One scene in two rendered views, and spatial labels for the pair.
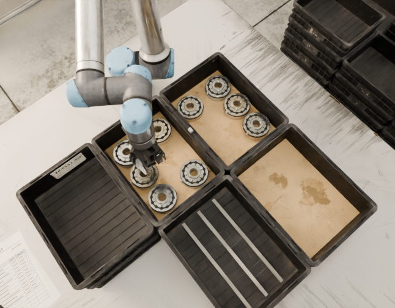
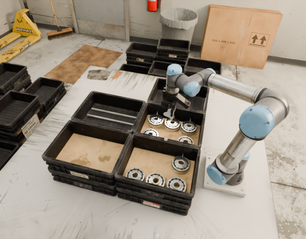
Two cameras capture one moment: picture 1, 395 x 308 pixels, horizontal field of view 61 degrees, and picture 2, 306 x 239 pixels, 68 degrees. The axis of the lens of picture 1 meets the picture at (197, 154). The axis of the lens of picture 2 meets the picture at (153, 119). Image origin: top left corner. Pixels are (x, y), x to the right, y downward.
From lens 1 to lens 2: 1.24 m
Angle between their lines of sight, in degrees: 63
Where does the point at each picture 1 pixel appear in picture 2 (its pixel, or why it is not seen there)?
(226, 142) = (146, 160)
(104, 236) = not seen: hidden behind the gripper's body
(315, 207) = (77, 156)
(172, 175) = (159, 132)
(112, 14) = not seen: outside the picture
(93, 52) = (217, 78)
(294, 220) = (86, 145)
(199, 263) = (121, 111)
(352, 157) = (60, 221)
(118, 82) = (194, 76)
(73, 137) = (226, 137)
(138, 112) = (172, 67)
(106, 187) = not seen: hidden behind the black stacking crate
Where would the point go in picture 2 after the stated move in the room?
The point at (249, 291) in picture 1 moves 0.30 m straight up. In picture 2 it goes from (95, 113) to (88, 77)
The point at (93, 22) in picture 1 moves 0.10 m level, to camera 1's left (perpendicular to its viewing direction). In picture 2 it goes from (233, 84) to (245, 76)
